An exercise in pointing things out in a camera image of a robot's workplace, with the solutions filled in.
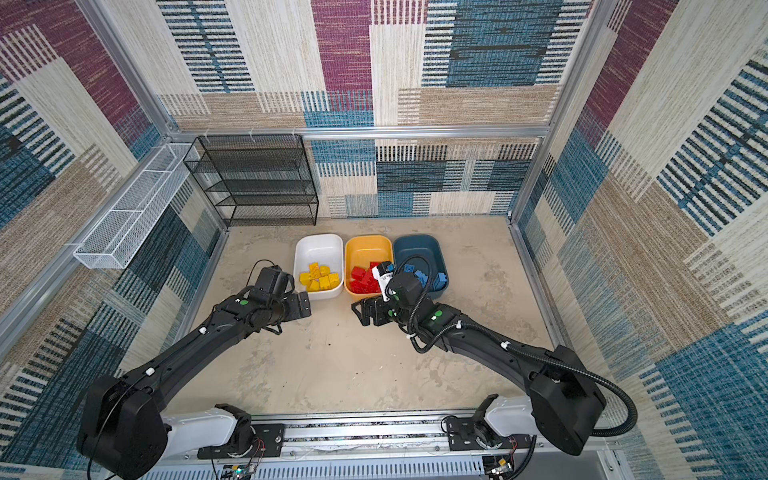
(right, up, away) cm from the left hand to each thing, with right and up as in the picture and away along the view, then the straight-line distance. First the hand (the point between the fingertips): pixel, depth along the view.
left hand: (298, 305), depth 86 cm
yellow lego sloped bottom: (+4, +9, +17) cm, 19 cm away
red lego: (+20, +10, +24) cm, 33 cm away
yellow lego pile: (+4, +5, +13) cm, 15 cm away
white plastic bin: (+3, +16, +22) cm, 28 cm away
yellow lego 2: (+1, +4, +13) cm, 14 cm away
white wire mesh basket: (-39, +19, -14) cm, 45 cm away
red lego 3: (+16, +4, +13) cm, 21 cm away
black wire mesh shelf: (-22, +41, +23) cm, 51 cm away
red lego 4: (+20, +3, +13) cm, 24 cm away
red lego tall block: (+15, +8, +17) cm, 24 cm away
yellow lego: (+8, +6, +13) cm, 16 cm away
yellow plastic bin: (+15, +15, +25) cm, 33 cm away
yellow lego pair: (0, +9, +18) cm, 20 cm away
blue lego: (+42, +6, +10) cm, 43 cm away
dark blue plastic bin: (+38, +14, +27) cm, 48 cm away
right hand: (+21, +1, -5) cm, 21 cm away
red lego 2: (+19, +6, +14) cm, 24 cm away
